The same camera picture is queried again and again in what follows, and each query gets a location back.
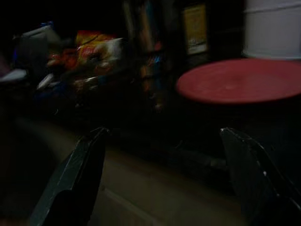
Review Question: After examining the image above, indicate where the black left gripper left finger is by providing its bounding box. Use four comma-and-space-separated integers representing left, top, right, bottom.
30, 127, 110, 226

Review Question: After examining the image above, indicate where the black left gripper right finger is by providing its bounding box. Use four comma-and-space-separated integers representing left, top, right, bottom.
220, 127, 301, 226

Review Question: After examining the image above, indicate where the pink plastic plate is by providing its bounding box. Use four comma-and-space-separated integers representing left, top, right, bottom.
175, 58, 301, 105

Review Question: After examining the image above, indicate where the orange snack packet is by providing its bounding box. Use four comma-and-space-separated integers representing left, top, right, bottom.
47, 29, 127, 73

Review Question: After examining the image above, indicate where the white tiered storage rack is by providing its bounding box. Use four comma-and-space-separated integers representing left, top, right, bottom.
242, 0, 301, 60

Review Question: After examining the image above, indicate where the yellow tea box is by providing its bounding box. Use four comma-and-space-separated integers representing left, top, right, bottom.
182, 3, 210, 56

